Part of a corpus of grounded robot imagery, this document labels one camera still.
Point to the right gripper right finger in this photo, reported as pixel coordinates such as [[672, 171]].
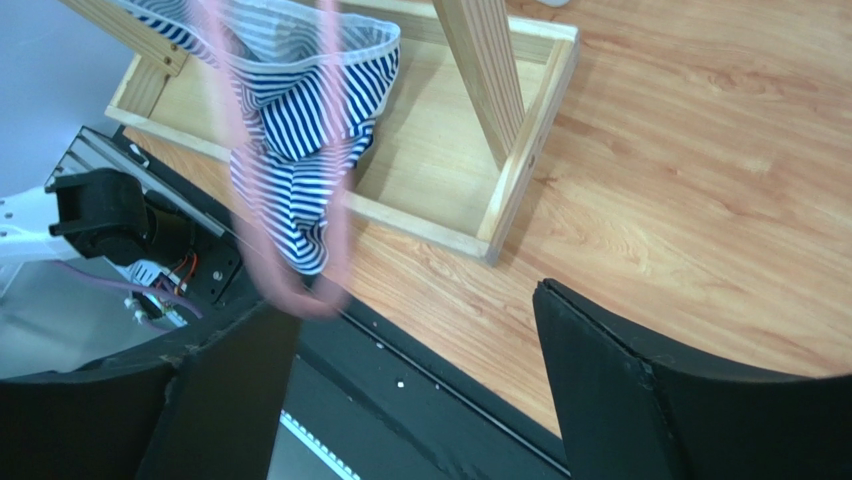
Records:
[[633, 403]]

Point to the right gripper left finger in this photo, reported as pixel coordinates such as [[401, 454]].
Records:
[[201, 402]]

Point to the pink wire hanger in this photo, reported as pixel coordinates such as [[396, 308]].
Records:
[[317, 296]]

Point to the blue white striped tank top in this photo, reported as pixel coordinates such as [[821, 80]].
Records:
[[280, 80]]

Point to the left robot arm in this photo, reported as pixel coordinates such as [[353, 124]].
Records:
[[102, 213]]

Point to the wooden clothes rack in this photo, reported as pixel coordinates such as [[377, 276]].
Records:
[[475, 96]]

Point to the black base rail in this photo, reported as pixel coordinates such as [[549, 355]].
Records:
[[374, 403]]

